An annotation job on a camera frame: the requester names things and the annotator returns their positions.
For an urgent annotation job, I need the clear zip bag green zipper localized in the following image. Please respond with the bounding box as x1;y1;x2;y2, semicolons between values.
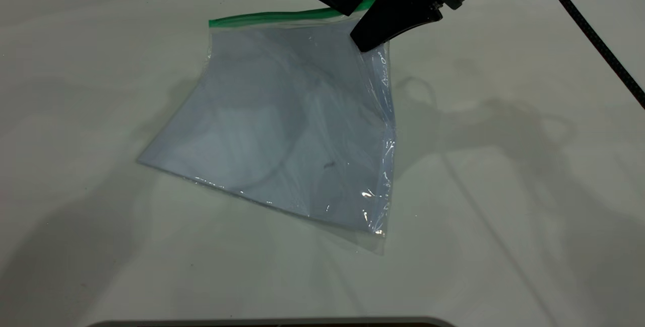
136;0;397;255

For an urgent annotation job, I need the black braided cable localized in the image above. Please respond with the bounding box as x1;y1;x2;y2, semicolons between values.
533;0;645;109

